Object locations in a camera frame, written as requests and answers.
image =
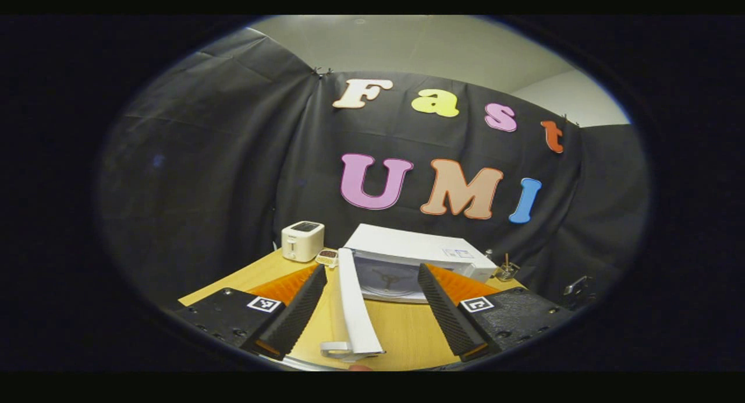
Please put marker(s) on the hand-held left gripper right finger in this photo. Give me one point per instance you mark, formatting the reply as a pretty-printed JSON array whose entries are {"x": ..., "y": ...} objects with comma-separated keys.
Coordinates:
[{"x": 445, "y": 310}]

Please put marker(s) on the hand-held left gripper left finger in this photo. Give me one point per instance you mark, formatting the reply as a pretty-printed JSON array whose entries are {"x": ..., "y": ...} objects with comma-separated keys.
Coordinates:
[{"x": 300, "y": 310}]

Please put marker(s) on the white microwave oven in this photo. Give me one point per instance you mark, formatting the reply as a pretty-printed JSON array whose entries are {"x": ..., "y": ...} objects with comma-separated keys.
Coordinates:
[{"x": 407, "y": 243}]

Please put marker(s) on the glass turntable plate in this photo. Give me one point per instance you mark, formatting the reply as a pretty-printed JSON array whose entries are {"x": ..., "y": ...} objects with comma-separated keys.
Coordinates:
[{"x": 387, "y": 278}]

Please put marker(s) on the white toaster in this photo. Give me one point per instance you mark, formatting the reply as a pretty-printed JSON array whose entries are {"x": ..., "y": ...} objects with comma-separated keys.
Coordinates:
[{"x": 302, "y": 243}]

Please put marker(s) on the glass jar with stick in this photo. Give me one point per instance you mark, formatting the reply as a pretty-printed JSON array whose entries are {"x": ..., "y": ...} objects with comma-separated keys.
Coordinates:
[{"x": 506, "y": 270}]

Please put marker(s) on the black backdrop cloth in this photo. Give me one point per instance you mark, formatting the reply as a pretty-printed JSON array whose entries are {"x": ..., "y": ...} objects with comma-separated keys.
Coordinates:
[{"x": 204, "y": 158}]

